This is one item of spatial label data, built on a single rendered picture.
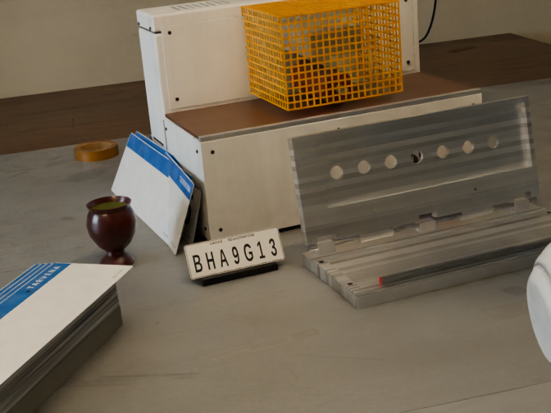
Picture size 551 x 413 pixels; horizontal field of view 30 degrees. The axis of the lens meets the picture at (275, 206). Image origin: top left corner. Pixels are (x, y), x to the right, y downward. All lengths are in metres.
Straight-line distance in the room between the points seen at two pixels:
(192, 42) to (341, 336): 0.74
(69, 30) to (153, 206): 1.47
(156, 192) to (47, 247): 0.23
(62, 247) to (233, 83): 0.45
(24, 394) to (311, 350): 0.38
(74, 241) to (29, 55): 1.50
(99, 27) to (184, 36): 1.42
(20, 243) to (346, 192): 0.63
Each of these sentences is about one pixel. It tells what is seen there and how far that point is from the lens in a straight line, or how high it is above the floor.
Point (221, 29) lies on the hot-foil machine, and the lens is 1.96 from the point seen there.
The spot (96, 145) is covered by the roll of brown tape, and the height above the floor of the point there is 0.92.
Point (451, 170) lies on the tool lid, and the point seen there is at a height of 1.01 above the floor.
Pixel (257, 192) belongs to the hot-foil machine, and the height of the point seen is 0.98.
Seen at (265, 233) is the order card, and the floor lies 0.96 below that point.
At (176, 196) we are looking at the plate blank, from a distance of 1.83.
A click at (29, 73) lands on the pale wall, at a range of 3.35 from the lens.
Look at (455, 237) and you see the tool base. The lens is 1.71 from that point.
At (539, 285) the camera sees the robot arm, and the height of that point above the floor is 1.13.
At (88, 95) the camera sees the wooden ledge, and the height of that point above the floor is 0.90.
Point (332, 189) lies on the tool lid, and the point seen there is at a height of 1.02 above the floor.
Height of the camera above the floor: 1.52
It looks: 18 degrees down
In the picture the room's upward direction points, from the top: 5 degrees counter-clockwise
